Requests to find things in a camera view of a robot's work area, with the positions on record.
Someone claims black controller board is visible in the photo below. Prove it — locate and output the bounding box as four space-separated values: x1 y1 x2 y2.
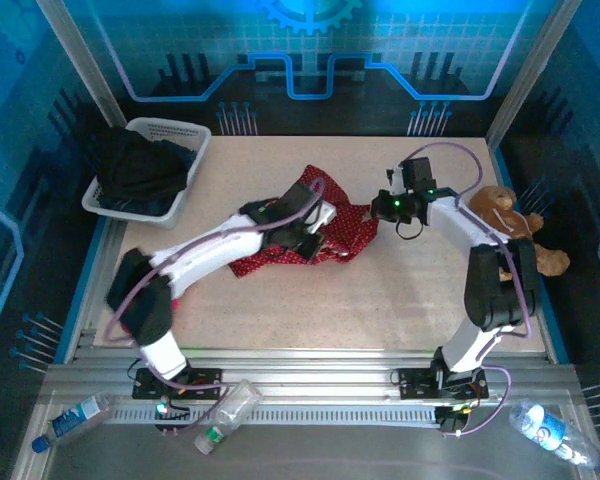
435 404 470 435

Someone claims blue label water bottle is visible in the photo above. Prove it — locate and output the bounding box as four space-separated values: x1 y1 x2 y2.
31 392 114 454
508 398 600 476

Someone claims brown teddy bear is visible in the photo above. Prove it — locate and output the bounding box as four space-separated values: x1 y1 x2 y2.
467 184 571 282

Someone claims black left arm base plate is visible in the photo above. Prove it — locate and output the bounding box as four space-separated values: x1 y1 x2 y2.
131 366 225 401

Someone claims white plastic mesh basket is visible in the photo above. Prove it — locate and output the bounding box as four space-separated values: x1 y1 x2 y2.
81 117 213 230

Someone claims red polka dot skirt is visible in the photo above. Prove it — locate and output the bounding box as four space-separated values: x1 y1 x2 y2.
228 163 380 279

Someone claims aluminium frame post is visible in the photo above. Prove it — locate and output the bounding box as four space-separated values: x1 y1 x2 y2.
33 0 127 129
483 0 584 150

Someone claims black skirt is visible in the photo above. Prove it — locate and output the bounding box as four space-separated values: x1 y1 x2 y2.
94 125 190 204

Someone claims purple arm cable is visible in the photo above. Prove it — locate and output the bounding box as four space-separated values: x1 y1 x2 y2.
399 141 535 439
102 175 339 439

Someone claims clear bottle green cap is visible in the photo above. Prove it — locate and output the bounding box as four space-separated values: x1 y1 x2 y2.
192 378 265 455

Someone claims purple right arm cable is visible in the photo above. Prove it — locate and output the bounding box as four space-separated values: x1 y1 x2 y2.
399 141 535 439

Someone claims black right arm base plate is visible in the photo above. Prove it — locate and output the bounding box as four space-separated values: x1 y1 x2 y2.
396 367 490 401

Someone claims aluminium frame rail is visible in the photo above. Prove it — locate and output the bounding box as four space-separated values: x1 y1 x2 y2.
39 347 584 406

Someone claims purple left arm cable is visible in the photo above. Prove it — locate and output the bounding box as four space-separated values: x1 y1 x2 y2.
102 175 339 439

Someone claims grey slotted cable duct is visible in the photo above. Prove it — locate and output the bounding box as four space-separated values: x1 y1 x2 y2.
102 403 444 429

